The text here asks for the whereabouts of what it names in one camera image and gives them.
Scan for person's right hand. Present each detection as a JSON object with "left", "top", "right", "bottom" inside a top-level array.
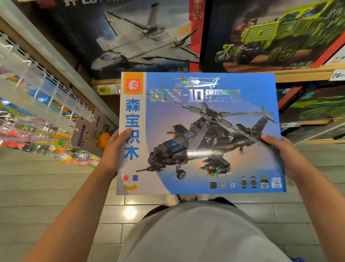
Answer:
[{"left": 260, "top": 134, "right": 314, "bottom": 181}]

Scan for person's black trousers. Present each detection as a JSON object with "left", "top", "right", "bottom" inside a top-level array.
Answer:
[{"left": 141, "top": 195, "right": 238, "bottom": 219}]

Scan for green armoured truck box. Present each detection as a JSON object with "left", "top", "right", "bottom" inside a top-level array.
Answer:
[{"left": 202, "top": 0, "right": 345, "bottom": 73}]

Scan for grey fighter jet box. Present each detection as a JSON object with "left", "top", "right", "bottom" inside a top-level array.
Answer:
[{"left": 29, "top": 0, "right": 204, "bottom": 83}]

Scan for person's grey clothing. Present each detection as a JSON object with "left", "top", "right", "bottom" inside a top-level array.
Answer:
[{"left": 118, "top": 201, "right": 292, "bottom": 262}]

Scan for person's left forearm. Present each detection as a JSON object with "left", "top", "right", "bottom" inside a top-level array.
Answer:
[{"left": 24, "top": 167, "right": 116, "bottom": 262}]

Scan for blue helicopter box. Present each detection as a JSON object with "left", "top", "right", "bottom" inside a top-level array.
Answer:
[{"left": 116, "top": 72, "right": 287, "bottom": 195}]

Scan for person's left hand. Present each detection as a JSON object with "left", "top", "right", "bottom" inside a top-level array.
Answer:
[{"left": 98, "top": 128, "right": 133, "bottom": 180}]

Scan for pile of small toy packets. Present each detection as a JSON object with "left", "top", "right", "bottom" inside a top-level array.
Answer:
[{"left": 0, "top": 76, "right": 100, "bottom": 168}]

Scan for white wire display rack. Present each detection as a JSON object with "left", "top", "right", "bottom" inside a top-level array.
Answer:
[{"left": 0, "top": 30, "right": 119, "bottom": 168}]

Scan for wooden shelf unit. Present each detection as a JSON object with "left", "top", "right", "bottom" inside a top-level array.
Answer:
[{"left": 0, "top": 0, "right": 345, "bottom": 145}]

